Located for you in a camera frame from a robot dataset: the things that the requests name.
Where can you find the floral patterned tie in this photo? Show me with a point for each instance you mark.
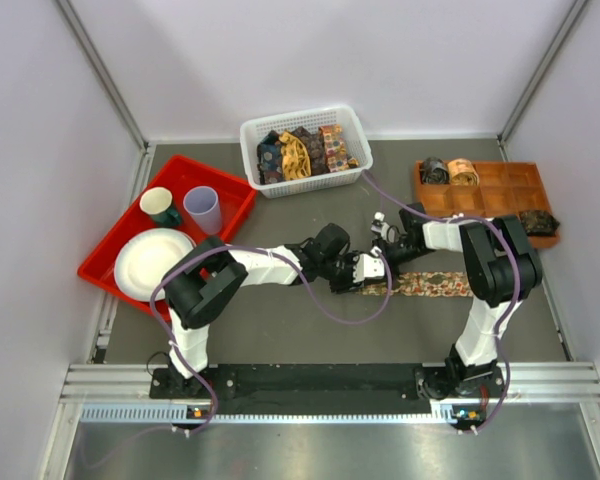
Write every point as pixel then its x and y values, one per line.
pixel 432 285

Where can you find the rolled dark grey tie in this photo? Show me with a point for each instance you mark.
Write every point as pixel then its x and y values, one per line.
pixel 434 171

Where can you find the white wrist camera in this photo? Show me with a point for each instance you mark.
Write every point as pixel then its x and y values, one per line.
pixel 369 266
pixel 382 229

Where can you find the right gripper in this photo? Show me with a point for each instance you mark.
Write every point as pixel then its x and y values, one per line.
pixel 385 256

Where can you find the wooden compartment tray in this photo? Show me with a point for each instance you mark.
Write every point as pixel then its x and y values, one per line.
pixel 504 188

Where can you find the dark blue patterned tie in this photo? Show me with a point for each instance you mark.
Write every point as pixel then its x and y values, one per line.
pixel 270 159

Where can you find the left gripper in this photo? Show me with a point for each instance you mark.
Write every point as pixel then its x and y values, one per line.
pixel 348 284

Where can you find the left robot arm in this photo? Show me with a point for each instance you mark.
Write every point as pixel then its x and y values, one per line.
pixel 200 286

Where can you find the green mug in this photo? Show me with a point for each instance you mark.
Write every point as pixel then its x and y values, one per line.
pixel 158 203

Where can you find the rolled beige tie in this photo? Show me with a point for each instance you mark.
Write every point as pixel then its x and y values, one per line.
pixel 462 173

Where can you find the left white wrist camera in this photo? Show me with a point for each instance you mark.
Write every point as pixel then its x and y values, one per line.
pixel 369 266

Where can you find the white plastic basket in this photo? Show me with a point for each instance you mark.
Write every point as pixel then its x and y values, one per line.
pixel 354 139

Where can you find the orange dotted tie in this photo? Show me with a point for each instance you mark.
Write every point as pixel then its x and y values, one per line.
pixel 336 154

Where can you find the yellow patterned tie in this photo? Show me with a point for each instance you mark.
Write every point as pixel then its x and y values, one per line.
pixel 296 164

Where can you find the white paper plate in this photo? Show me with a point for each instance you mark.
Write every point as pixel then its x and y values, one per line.
pixel 146 258

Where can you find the lilac plastic cup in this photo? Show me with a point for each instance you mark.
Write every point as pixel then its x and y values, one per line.
pixel 202 205

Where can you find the rolled dark green tie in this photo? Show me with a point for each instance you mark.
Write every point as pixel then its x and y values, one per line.
pixel 539 223

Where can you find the red plastic tray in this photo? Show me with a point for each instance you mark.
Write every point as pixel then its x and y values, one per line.
pixel 179 175

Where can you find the maroon patterned tie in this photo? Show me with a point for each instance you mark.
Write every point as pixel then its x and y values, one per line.
pixel 314 145

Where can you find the aluminium front rail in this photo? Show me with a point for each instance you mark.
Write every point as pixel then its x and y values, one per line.
pixel 150 394

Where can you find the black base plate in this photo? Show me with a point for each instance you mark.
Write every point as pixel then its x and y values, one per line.
pixel 336 389

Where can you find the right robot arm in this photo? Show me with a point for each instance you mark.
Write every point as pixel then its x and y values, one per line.
pixel 502 268

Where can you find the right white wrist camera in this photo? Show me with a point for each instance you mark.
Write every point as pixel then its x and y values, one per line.
pixel 382 229

